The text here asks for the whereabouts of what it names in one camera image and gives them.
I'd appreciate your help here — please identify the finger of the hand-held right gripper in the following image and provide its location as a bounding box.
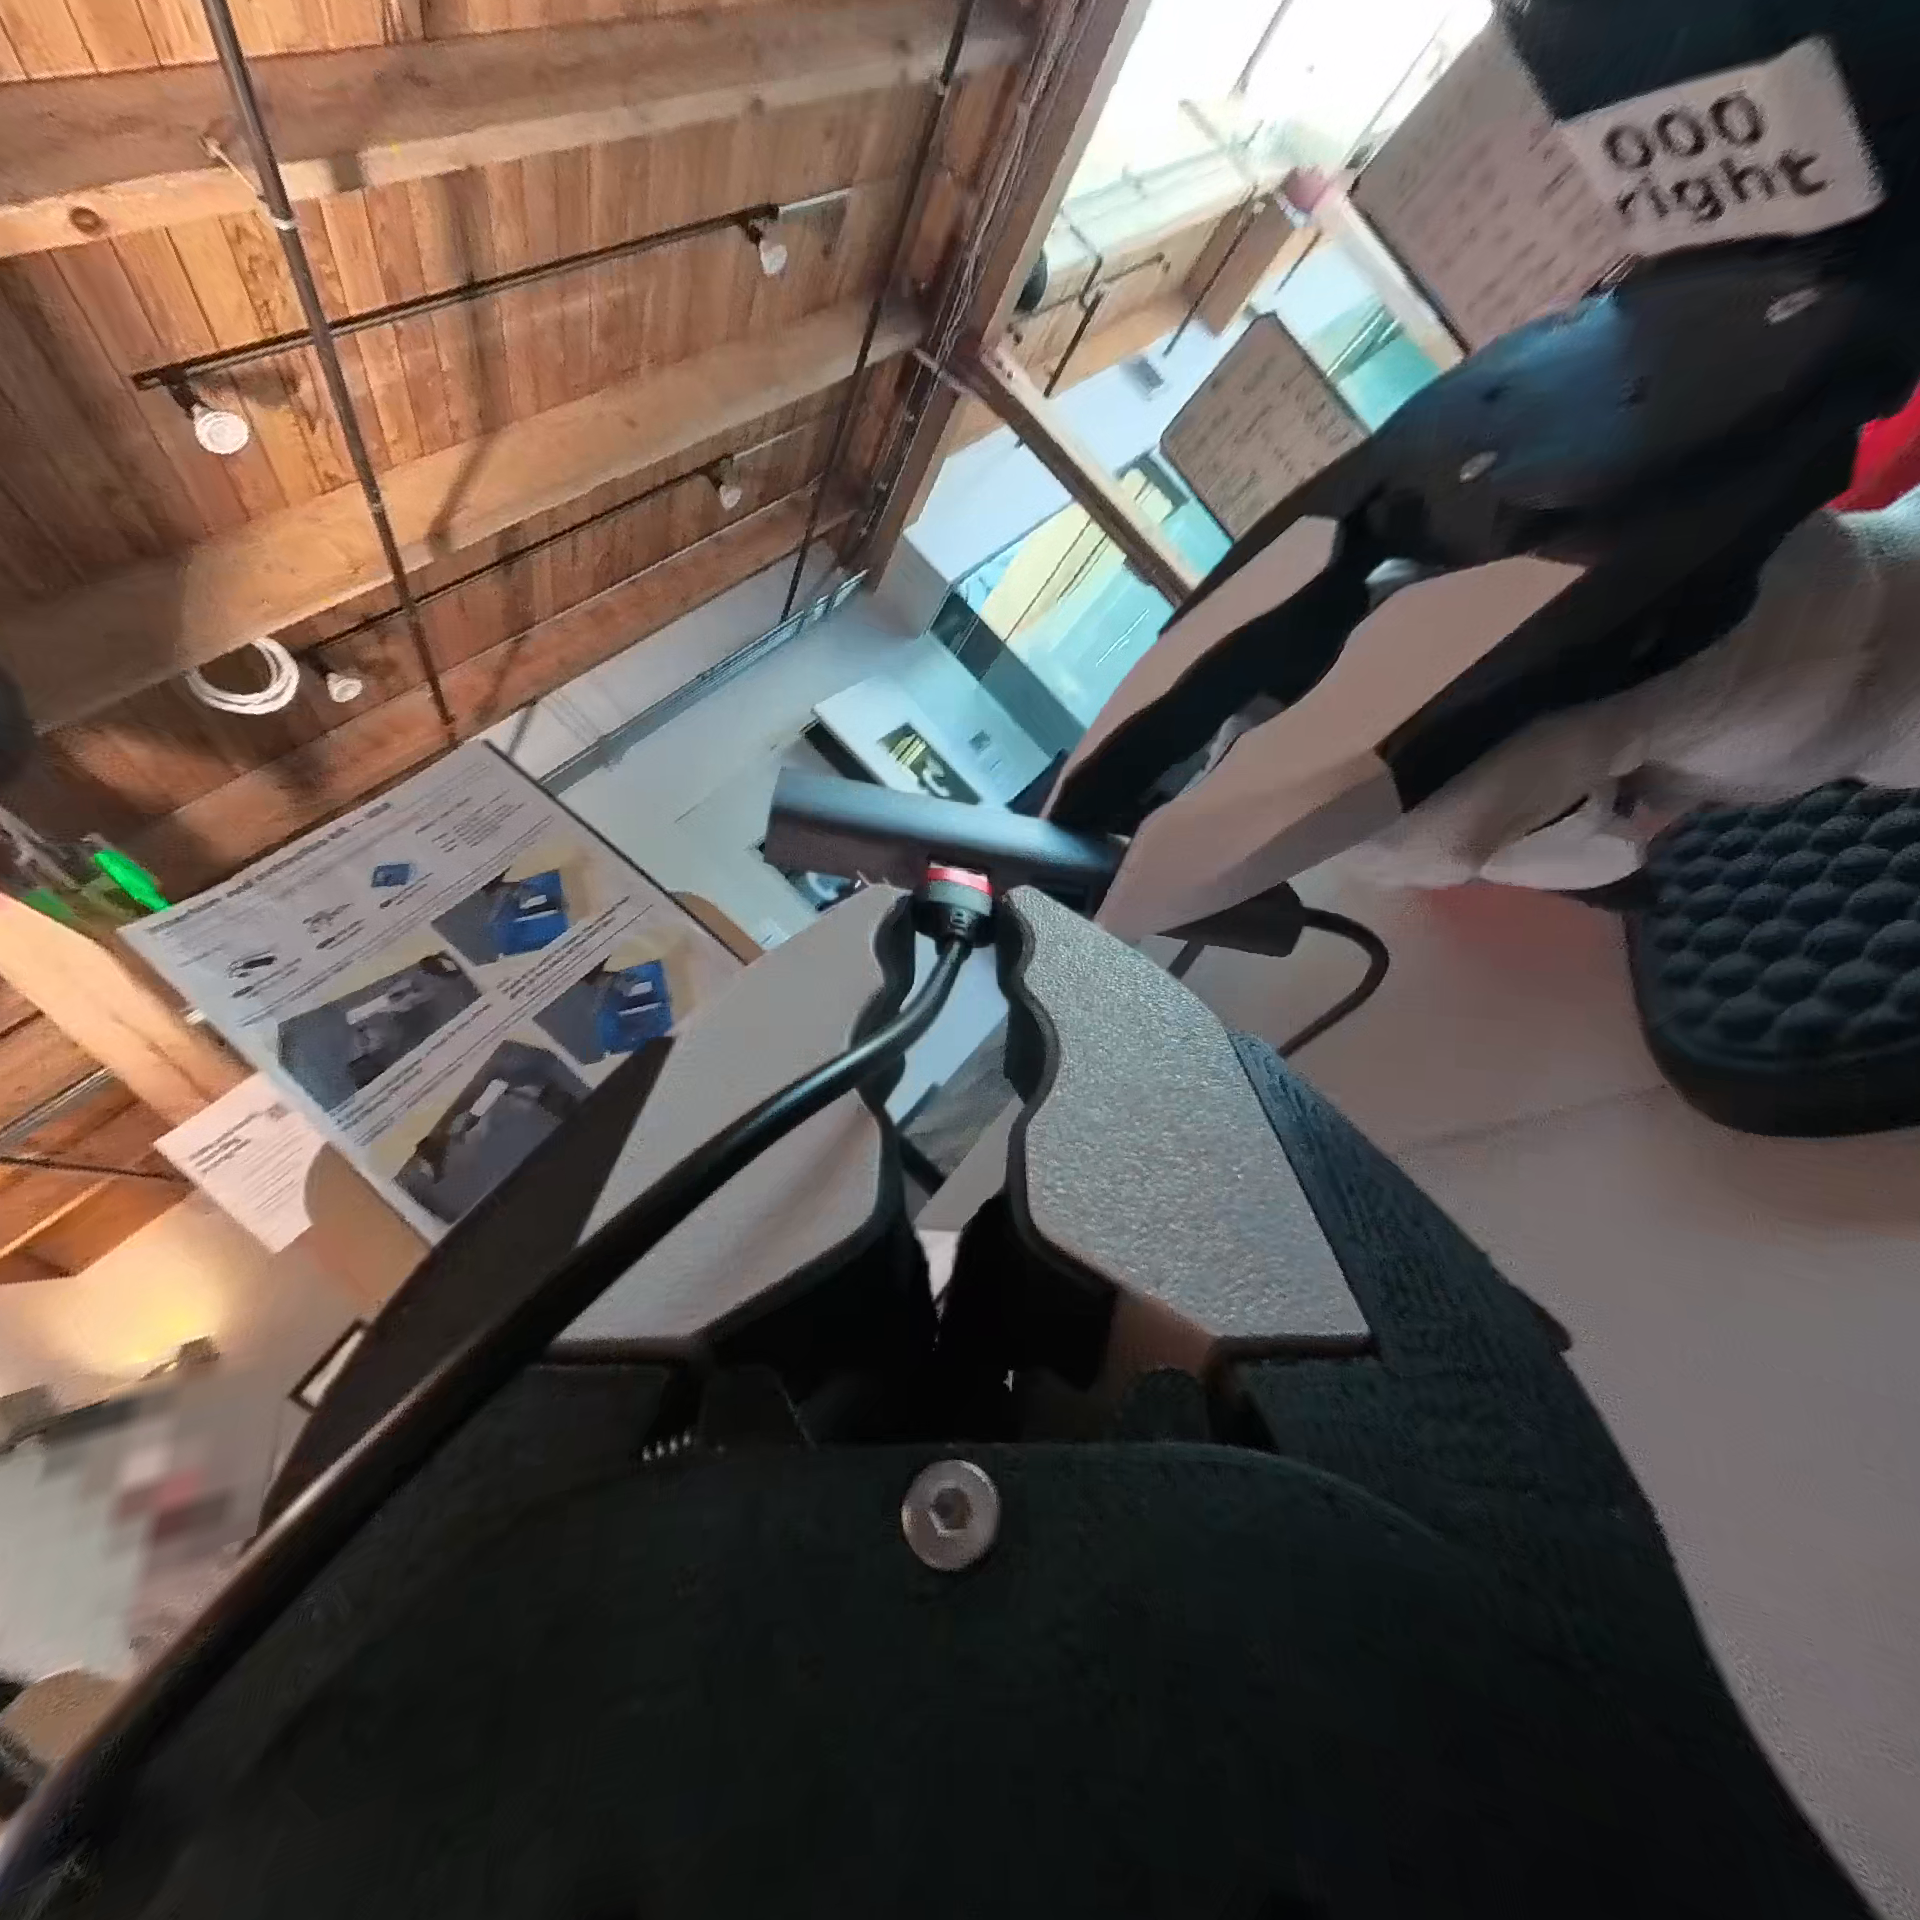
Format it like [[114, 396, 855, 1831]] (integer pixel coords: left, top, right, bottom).
[[1115, 556, 1594, 941], [1047, 516, 1377, 831]]

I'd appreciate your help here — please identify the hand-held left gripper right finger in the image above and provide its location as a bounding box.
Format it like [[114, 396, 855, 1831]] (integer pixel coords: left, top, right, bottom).
[[1001, 886, 1376, 1384]]

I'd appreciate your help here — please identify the green exit sign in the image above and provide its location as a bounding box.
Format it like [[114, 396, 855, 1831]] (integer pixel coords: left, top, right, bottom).
[[22, 843, 178, 921]]

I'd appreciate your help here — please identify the white cable coil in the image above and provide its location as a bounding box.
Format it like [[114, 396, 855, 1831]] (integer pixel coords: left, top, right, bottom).
[[182, 637, 304, 720]]

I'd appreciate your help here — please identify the printed instruction sheet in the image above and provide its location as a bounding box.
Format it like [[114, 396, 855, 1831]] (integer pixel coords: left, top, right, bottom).
[[120, 741, 709, 1249]]

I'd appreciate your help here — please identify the grey slim usb hub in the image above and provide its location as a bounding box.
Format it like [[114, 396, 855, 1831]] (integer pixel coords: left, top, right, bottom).
[[765, 770, 1130, 898]]

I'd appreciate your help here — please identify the dark phone pictogram sign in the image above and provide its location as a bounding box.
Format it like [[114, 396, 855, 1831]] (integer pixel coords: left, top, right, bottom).
[[879, 720, 973, 800]]

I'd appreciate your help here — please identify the handwritten whiteboard on stand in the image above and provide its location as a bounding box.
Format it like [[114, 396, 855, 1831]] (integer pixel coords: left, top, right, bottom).
[[1161, 315, 1376, 541], [1350, 31, 1630, 355]]

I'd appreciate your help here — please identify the red plastic bin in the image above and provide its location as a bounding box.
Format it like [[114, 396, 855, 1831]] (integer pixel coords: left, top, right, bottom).
[[1830, 382, 1920, 520]]

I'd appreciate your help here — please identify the wooden support post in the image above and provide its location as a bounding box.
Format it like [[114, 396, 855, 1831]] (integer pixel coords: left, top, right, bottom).
[[0, 892, 245, 1113], [954, 352, 1195, 610]]

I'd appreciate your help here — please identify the black mesh cushion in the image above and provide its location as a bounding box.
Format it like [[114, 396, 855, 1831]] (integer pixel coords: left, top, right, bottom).
[[1628, 781, 1920, 1140]]

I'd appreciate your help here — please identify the white paper notice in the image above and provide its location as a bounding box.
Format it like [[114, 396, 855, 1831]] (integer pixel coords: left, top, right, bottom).
[[154, 1072, 326, 1258]]

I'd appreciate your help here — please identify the thick black hub cord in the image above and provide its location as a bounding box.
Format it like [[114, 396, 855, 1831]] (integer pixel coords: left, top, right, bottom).
[[1164, 882, 1394, 1055]]

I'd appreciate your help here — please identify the thin black usb cable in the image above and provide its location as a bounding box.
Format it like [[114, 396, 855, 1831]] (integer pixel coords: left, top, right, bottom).
[[0, 863, 1009, 1864]]

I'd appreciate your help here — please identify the person's right hand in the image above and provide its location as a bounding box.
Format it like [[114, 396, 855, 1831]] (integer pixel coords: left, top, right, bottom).
[[1377, 504, 1920, 896]]

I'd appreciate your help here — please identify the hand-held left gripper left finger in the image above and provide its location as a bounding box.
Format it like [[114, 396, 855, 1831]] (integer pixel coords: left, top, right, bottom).
[[549, 886, 909, 1362]]

